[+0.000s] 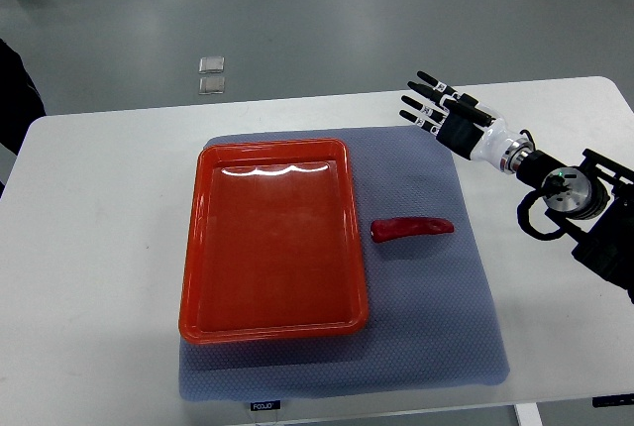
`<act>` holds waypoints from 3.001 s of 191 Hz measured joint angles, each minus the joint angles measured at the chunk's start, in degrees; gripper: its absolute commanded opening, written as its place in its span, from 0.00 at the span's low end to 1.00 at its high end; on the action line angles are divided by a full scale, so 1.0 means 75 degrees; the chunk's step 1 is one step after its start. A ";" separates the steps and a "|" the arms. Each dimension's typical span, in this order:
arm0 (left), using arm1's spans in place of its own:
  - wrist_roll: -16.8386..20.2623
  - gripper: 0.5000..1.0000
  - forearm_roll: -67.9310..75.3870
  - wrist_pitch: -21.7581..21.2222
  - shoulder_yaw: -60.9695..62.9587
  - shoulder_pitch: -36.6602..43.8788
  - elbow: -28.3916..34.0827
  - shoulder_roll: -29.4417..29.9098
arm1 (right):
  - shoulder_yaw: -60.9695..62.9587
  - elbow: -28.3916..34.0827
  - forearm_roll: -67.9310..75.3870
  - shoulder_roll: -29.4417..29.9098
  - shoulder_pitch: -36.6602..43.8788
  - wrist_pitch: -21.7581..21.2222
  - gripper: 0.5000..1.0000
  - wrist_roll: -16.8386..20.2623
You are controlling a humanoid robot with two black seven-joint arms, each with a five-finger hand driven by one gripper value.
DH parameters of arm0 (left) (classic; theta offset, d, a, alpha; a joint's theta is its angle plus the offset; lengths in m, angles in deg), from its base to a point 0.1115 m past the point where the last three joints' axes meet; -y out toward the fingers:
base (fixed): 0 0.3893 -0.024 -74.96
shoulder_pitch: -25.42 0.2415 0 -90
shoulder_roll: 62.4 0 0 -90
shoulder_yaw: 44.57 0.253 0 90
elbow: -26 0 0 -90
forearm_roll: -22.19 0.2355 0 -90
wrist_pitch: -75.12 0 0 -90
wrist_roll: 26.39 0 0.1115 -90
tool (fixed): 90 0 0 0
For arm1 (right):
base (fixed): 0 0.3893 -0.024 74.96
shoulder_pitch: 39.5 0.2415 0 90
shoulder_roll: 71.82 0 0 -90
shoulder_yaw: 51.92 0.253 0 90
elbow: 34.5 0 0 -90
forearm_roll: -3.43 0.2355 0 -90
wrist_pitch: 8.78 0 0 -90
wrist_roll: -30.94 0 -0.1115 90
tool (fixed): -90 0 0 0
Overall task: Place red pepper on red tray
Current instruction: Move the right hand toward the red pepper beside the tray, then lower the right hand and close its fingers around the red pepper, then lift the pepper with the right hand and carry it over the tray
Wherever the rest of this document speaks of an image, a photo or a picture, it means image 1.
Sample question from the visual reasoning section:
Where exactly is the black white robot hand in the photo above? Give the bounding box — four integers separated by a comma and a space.
399, 70, 534, 173

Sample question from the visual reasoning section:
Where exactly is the red pepper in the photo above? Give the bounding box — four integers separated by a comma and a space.
370, 217, 455, 244

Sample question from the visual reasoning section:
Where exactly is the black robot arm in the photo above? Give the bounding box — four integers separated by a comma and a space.
508, 130, 633, 296

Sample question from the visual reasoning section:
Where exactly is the red plastic tray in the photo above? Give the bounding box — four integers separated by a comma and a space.
178, 138, 369, 346

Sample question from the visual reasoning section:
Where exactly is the blue-grey mesh mat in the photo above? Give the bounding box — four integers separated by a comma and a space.
179, 125, 509, 402

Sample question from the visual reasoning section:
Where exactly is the lower metal floor plate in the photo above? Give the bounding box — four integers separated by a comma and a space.
198, 75, 225, 95

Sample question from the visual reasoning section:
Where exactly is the metal floor plate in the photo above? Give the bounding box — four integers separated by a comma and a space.
198, 55, 225, 74
198, 75, 225, 95

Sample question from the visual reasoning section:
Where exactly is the upper metal floor plate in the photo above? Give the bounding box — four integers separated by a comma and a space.
198, 55, 225, 74

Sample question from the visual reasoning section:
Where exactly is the white table leg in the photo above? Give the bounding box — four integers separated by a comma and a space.
514, 403, 544, 426

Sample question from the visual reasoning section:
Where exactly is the black table control panel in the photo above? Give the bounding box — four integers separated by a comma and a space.
591, 394, 634, 408

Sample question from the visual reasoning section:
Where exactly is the black table label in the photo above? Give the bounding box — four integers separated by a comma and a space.
250, 400, 281, 412

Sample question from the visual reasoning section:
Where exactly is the dark object at left edge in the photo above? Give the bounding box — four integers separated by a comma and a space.
0, 38, 48, 197

